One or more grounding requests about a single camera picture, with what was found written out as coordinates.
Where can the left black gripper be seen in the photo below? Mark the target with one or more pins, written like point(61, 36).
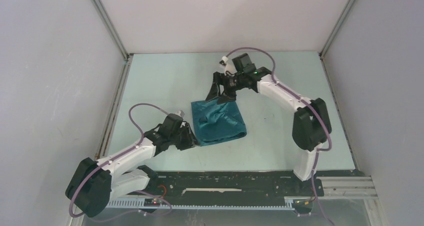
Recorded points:
point(190, 140)

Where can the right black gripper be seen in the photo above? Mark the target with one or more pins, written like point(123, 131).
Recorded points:
point(227, 96)

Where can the teal satin napkin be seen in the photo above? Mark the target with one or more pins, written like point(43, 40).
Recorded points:
point(217, 123)

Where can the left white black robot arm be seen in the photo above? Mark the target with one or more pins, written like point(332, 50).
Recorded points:
point(97, 182)

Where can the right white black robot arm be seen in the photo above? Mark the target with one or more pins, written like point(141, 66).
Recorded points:
point(311, 125)

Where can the small black circuit board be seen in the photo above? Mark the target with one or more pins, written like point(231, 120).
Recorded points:
point(152, 203)

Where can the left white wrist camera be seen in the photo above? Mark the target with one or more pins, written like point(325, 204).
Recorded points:
point(181, 113)

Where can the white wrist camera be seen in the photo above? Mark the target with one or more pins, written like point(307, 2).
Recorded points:
point(227, 66)
point(181, 113)

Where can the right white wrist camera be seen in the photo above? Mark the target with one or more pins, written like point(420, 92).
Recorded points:
point(227, 66)

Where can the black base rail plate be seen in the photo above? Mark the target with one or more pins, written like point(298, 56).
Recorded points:
point(232, 189)

